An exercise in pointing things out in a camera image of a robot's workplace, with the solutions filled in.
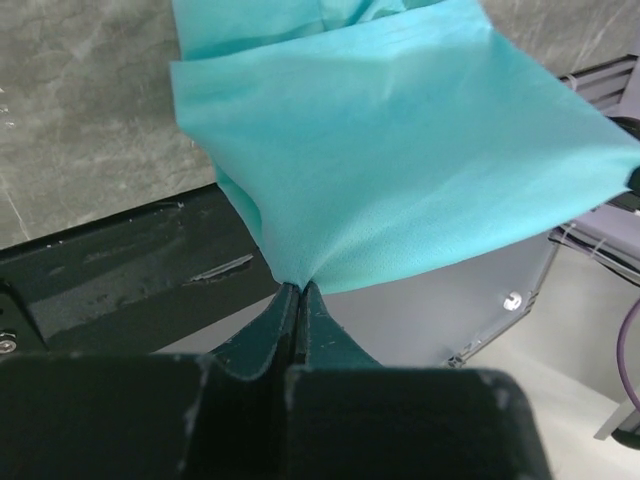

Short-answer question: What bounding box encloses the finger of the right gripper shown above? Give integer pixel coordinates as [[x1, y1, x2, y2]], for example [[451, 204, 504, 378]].
[[612, 116, 639, 195]]

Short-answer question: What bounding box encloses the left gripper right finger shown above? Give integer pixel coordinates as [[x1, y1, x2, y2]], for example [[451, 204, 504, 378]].
[[285, 285, 550, 479]]

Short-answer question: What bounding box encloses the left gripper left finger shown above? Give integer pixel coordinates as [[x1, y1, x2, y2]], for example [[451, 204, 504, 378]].
[[1, 284, 299, 479]]

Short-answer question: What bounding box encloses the teal t shirt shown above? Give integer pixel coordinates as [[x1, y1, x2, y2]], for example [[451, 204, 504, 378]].
[[170, 1, 635, 293]]

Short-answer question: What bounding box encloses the black base crossbar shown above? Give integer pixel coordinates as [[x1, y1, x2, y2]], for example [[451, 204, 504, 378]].
[[1, 185, 277, 356]]

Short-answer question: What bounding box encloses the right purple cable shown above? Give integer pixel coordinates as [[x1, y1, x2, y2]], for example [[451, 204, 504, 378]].
[[617, 297, 640, 414]]

